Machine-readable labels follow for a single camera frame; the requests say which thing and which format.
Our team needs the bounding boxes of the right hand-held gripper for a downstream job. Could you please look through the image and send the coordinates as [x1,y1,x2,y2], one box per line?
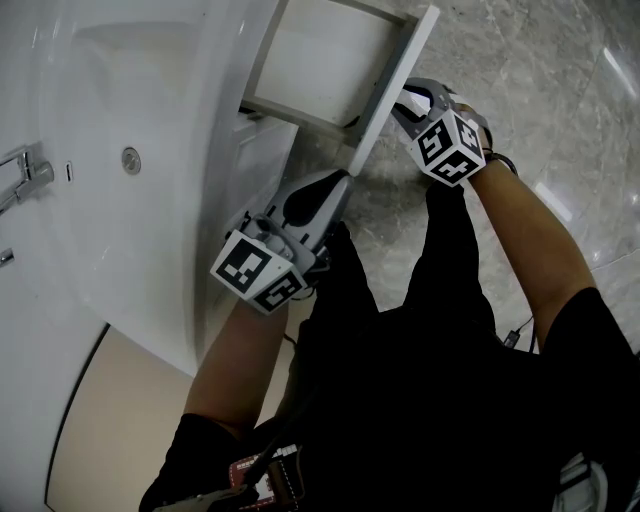
[390,76,488,190]

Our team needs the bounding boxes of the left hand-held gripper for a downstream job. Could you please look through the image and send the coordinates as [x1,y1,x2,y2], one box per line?
[209,168,356,317]

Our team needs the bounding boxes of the black wristband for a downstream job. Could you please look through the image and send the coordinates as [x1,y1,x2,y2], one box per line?
[483,149,520,177]

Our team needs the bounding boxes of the white ceramic sink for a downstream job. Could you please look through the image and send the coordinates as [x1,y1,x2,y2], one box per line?
[0,0,281,377]

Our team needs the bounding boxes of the beige board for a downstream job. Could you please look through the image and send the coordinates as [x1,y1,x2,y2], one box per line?
[43,323,297,512]

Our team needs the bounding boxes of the person's black trousers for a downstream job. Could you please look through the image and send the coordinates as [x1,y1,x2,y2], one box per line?
[298,182,499,334]

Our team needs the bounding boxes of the person's black shirt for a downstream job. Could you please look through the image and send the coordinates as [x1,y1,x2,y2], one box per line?
[138,285,640,512]

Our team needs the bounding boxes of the person's right hand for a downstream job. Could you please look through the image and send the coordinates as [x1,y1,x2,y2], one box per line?
[451,88,495,157]

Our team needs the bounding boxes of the white drawer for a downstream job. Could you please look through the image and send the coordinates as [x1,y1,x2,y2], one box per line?
[241,0,442,177]

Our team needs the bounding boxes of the person's right forearm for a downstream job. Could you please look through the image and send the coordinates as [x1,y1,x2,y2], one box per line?
[468,158,600,346]

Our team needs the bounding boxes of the chrome faucet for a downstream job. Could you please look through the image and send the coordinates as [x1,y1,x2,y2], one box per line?
[0,141,56,270]

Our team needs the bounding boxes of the black red chest device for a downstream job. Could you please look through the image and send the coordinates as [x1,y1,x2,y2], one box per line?
[227,442,307,507]

